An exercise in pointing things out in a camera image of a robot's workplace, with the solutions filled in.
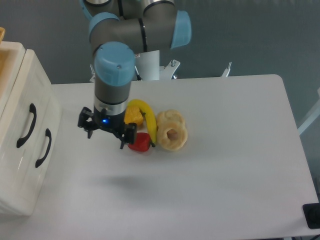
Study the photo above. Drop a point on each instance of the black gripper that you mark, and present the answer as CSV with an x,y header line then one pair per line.
x,y
113,124

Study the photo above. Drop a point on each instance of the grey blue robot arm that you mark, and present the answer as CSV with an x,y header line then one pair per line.
x,y
117,31

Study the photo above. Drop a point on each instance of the white drawer cabinet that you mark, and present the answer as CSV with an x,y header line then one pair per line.
x,y
11,56

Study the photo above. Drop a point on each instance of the yellow bell pepper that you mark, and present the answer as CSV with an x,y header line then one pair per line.
x,y
133,114

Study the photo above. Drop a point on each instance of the red bell pepper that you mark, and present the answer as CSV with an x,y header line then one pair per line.
x,y
142,143

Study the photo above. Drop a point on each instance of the yellow banana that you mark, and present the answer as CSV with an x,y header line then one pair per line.
x,y
149,116

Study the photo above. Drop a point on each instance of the beige bread roll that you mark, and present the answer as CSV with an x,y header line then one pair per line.
x,y
170,115

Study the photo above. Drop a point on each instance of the black device at corner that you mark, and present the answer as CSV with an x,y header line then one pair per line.
x,y
312,215

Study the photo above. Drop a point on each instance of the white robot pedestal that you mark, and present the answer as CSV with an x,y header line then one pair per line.
x,y
148,64

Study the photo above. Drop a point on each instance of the white table frame bracket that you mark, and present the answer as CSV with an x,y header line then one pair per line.
x,y
165,72

